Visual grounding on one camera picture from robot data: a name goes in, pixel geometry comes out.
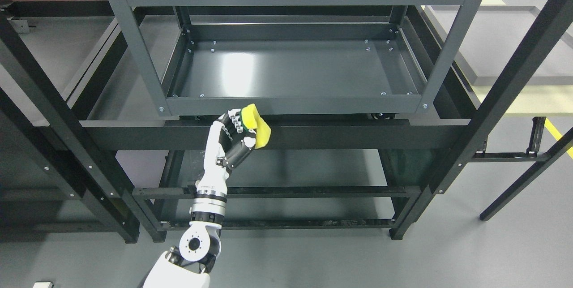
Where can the grey metal shelf unit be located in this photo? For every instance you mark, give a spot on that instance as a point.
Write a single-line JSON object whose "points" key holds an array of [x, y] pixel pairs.
{"points": [[294, 57]]}

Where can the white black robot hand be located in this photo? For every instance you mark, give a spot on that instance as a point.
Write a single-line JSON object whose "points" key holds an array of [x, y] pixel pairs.
{"points": [[226, 148]]}

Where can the green yellow sponge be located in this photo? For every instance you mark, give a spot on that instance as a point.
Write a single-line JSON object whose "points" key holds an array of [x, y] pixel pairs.
{"points": [[259, 132]]}

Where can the black metal rack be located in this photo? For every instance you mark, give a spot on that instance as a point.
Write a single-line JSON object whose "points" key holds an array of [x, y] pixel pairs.
{"points": [[112, 160]]}

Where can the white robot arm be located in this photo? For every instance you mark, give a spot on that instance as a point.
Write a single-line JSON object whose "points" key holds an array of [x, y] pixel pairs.
{"points": [[188, 265]]}

